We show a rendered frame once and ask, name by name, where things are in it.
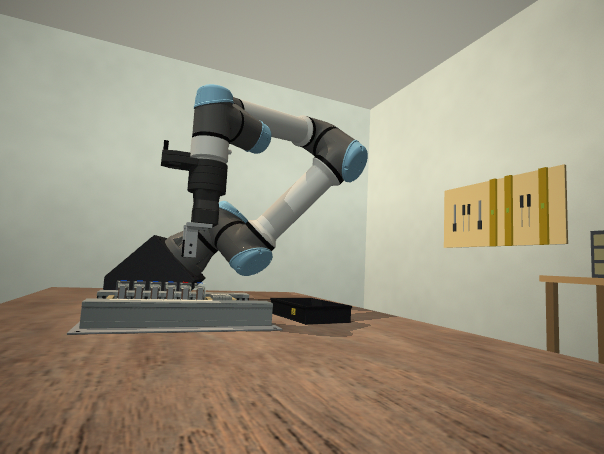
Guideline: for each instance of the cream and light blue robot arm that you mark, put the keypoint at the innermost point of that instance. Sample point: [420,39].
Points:
[247,245]

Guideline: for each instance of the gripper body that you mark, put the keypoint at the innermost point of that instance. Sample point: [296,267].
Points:
[206,163]

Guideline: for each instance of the grey relay panel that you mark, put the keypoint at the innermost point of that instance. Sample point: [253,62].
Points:
[220,312]

